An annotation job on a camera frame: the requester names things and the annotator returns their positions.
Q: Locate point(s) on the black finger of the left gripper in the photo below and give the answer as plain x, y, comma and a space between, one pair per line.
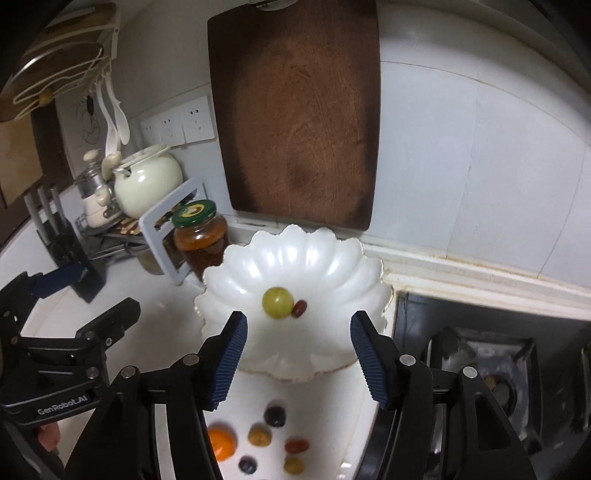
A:
110, 327

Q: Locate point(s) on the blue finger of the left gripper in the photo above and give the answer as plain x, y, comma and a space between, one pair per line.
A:
45, 285

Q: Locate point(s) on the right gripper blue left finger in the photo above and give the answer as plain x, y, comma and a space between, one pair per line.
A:
119, 439

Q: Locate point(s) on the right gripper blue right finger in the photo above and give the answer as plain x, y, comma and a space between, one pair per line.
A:
478, 439

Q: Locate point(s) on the orange tangerine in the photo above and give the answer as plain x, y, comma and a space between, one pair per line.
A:
223, 443

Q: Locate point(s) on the blueberry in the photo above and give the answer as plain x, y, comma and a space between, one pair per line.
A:
247, 465

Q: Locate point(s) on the brown longan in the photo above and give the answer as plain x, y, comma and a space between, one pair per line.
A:
260, 436
293, 465

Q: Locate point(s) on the dark plum back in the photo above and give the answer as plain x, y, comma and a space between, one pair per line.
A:
275, 416

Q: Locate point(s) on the red oblong tomato back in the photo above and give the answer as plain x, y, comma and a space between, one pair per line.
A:
296, 446

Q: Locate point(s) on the red oblong tomato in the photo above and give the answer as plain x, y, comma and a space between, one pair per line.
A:
299, 308
296, 446

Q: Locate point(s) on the green round fruit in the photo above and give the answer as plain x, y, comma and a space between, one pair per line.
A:
278, 302

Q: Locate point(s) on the red oblong tomato front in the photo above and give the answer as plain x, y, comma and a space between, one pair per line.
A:
299, 308

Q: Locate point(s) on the person's left hand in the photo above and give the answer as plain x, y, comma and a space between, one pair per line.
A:
49, 436

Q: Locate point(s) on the black knife block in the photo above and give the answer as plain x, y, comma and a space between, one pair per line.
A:
61, 242

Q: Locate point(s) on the steel container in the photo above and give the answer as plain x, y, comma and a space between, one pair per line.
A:
144, 256

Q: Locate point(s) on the left burner grate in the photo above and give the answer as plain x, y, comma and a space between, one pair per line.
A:
509, 366

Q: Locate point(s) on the small steel pot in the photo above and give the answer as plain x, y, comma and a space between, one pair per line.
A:
99, 207

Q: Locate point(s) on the black gas stove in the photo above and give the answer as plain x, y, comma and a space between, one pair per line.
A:
563, 349

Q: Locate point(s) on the glass jar green lid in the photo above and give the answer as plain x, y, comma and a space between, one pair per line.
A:
200, 234

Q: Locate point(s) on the cream ceramic teapot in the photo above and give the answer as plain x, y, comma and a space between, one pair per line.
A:
145, 178

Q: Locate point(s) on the white hanging spoons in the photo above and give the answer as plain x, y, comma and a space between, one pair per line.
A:
118, 130

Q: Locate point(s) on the white scalloped bowl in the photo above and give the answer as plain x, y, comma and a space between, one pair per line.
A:
335, 277

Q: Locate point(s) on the brown wooden cutting board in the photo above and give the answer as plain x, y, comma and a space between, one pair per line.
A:
297, 103

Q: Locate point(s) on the white rack frame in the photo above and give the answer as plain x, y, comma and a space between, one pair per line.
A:
155, 228

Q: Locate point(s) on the white wall sockets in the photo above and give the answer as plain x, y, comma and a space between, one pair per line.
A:
191, 122

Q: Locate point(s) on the wall rack with boards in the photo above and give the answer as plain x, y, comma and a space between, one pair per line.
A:
72, 52

